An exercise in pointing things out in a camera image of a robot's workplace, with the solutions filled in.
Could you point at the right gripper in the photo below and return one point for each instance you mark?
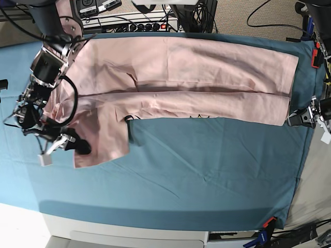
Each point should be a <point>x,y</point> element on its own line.
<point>50,134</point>

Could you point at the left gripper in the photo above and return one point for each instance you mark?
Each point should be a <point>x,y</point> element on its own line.
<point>318,111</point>

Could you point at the pink T-shirt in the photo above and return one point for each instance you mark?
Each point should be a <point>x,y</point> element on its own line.
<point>173,77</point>

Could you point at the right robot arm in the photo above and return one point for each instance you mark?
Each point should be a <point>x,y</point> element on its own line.
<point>62,39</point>

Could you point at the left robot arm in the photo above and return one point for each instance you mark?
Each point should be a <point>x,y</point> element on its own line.
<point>317,25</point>

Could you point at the orange black clamp top right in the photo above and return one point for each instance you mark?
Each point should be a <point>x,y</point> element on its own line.
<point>319,55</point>

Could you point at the teal table cloth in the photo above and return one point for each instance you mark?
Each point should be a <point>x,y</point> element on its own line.
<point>201,174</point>

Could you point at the blue clamp bottom right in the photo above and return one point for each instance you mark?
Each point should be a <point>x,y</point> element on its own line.
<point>264,235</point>

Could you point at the black power strip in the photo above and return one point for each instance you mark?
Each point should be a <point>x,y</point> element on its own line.
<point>139,27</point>

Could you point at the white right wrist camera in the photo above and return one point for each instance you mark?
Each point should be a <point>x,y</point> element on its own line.
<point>45,159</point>

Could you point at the blue handled clamp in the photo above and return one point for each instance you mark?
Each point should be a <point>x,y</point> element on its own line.
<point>307,24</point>

